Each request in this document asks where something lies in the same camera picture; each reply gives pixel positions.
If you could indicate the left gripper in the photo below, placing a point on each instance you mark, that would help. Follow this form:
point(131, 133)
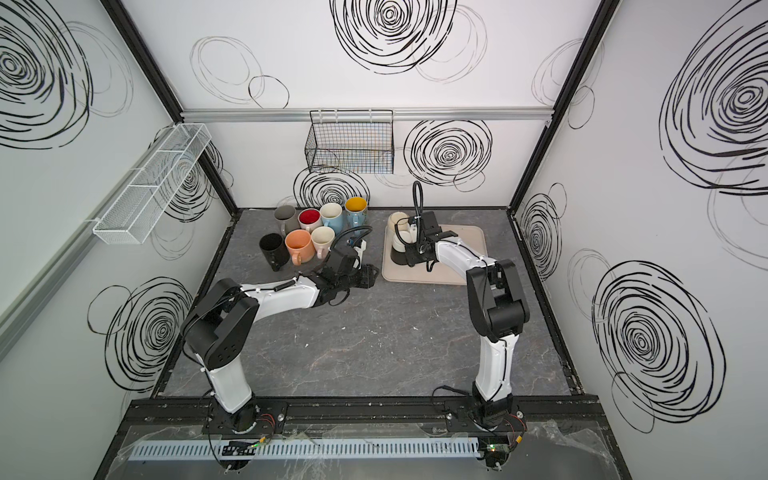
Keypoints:
point(360, 274)

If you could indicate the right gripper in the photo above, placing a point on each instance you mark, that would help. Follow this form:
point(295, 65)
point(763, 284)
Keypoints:
point(411, 238)

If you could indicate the pink mug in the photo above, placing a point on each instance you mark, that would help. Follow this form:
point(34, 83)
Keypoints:
point(322, 238)

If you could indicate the beige plastic tray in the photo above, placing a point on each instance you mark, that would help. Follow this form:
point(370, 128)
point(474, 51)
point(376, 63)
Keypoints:
point(453, 262)

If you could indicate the cream peach mug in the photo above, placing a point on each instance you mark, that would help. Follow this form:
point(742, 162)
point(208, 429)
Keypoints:
point(300, 246)

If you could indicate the light blue mug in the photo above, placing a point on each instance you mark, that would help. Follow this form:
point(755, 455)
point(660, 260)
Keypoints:
point(332, 215)

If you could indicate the white red mug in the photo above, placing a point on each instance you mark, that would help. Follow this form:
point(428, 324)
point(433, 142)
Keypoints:
point(310, 219)

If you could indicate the blue butterfly mug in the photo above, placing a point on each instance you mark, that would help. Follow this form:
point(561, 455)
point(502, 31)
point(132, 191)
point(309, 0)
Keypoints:
point(355, 212)

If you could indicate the grey mug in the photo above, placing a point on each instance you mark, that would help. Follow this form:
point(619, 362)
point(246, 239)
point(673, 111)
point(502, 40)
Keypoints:
point(287, 219)

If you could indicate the white black mug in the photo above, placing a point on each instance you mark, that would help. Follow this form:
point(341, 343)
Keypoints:
point(398, 258)

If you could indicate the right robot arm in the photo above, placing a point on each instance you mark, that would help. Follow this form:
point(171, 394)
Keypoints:
point(496, 301)

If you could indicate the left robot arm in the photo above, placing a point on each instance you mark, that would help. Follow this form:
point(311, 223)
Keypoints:
point(217, 328)

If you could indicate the cream speckled mug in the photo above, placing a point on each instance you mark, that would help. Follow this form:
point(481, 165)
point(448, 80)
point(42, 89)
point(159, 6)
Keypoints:
point(399, 228)

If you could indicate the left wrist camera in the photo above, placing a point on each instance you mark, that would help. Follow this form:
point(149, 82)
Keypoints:
point(360, 248)

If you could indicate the black wire basket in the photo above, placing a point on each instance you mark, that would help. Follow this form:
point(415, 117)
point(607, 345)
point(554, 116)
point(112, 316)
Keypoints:
point(359, 141)

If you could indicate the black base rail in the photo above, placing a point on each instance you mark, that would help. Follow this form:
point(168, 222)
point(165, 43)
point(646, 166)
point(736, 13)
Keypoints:
point(275, 413)

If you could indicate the white slotted cable duct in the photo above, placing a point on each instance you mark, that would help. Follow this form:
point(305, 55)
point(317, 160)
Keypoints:
point(340, 448)

